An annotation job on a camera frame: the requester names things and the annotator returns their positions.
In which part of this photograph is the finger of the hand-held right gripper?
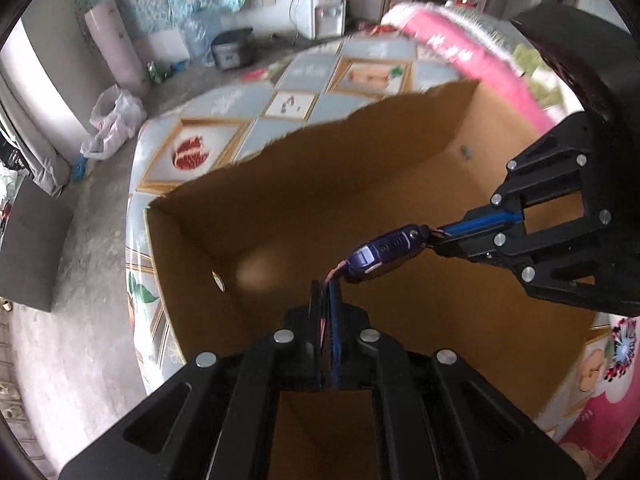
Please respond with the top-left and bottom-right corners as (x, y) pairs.
(440, 110), (615, 241)
(431, 220), (640, 317)

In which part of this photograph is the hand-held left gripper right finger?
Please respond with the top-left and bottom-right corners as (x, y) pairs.
(329, 279), (585, 480)

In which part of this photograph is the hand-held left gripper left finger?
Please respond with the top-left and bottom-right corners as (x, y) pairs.
(59, 279), (329, 480)

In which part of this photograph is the dark wristwatch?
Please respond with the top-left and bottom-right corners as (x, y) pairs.
(322, 222), (446, 293)

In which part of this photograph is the brown cardboard box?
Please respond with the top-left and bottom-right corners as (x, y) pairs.
(145, 79), (616, 480)

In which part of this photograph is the green patterned cloth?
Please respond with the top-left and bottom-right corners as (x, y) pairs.
(514, 44), (563, 107)

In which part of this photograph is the grey knit blanket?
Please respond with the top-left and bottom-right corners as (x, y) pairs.
(444, 1), (527, 61)

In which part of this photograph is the pink blanket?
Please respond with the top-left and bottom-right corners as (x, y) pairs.
(380, 2), (581, 132)

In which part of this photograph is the white water dispenser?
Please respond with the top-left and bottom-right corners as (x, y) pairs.
(295, 0), (349, 41)

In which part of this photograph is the blue cloth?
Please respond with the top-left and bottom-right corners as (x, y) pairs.
(70, 155), (92, 184)

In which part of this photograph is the grey board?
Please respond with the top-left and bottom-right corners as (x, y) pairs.
(0, 177), (76, 314)

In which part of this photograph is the white plastic bag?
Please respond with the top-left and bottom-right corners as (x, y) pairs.
(80, 85), (149, 161)

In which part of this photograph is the dark rice cooker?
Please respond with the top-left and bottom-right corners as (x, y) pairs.
(210, 27), (257, 72)

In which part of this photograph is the clear water jug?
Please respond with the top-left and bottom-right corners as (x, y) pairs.
(181, 10), (222, 67)

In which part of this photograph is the pile of clothes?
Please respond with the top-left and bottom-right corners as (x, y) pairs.
(0, 130), (27, 222)

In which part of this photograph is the rolled pink mat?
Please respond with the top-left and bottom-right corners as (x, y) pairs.
(84, 0), (144, 97)

